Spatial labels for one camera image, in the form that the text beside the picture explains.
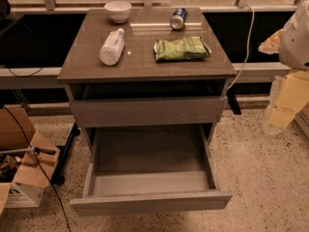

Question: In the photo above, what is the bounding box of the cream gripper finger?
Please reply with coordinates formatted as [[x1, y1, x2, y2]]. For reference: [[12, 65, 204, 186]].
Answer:
[[262, 71, 309, 135], [258, 30, 282, 54]]

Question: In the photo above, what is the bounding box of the grey drawer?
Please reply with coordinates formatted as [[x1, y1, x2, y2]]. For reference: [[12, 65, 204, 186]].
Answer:
[[70, 125, 232, 216], [67, 81, 226, 128]]

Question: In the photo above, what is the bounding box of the grey top drawer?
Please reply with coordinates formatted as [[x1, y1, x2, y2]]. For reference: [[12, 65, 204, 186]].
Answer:
[[67, 81, 226, 128]]

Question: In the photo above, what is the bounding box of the grey drawer cabinet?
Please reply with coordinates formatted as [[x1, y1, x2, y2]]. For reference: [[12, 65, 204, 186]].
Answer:
[[58, 8, 236, 145]]

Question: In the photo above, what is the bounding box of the green chip bag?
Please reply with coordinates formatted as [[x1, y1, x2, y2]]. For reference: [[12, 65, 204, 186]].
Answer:
[[154, 37, 211, 62]]

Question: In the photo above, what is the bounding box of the blue soda can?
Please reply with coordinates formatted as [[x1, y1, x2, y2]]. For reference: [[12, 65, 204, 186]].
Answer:
[[170, 8, 188, 30]]

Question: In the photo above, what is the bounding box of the white bowl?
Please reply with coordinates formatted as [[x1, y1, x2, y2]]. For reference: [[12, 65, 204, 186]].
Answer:
[[104, 1, 131, 23]]

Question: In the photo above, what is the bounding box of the clear plastic bottle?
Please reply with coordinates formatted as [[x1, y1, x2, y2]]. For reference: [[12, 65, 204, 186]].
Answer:
[[99, 28, 125, 66]]

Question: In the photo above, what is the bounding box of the black stand leg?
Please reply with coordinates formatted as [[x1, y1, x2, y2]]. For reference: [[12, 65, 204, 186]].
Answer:
[[51, 123, 80, 186]]

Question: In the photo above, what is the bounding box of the open cardboard box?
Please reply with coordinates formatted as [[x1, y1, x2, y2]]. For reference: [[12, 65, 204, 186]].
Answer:
[[0, 108, 60, 214]]

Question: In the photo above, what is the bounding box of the white cable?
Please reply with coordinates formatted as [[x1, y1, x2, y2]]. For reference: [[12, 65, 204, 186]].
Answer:
[[226, 4, 256, 92]]

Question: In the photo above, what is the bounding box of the black handled tool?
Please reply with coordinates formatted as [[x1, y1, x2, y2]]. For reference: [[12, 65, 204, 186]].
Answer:
[[0, 147, 56, 156]]

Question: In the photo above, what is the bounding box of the black cable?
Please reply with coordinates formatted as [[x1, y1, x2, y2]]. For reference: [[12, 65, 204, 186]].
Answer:
[[2, 104, 72, 232]]

